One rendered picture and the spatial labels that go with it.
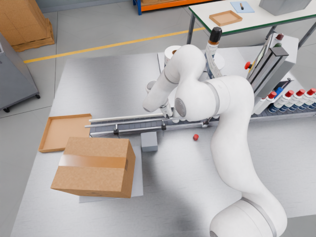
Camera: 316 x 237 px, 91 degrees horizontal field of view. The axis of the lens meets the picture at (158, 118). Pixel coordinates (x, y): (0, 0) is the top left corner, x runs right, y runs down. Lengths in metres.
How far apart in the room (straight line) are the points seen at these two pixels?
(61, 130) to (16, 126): 1.56
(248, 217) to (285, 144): 0.89
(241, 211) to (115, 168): 0.49
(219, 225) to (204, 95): 0.36
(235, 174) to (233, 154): 0.06
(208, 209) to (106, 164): 0.61
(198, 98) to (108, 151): 0.53
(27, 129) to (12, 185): 0.72
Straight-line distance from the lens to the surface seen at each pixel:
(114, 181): 0.74
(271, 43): 0.79
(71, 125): 1.30
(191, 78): 0.41
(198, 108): 0.39
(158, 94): 0.71
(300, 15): 3.11
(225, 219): 0.54
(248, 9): 2.90
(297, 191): 1.29
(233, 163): 0.46
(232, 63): 1.67
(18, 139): 2.70
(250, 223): 0.55
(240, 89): 0.47
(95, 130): 1.15
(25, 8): 3.77
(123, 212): 1.01
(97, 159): 0.79
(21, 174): 2.42
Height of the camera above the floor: 1.82
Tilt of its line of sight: 58 degrees down
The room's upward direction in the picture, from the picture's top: straight up
